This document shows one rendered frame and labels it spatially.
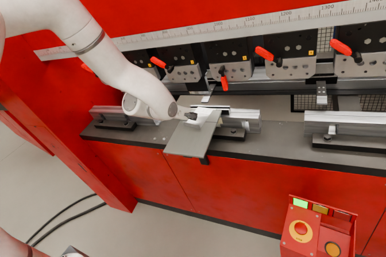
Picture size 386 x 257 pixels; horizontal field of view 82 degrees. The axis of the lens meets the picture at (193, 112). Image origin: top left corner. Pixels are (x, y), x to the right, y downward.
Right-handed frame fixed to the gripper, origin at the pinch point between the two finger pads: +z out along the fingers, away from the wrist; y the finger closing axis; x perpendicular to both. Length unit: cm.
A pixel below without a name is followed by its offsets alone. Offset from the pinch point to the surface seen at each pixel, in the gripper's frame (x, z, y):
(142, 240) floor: 101, 56, 54
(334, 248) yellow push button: 32, 16, -58
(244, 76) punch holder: -18.7, -0.6, -21.1
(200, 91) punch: -11.5, 6.4, 0.8
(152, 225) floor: 91, 64, 54
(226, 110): -5.9, 14.2, -9.6
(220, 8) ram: -33.8, -20.1, -16.6
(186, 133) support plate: 7.7, 2.5, 0.2
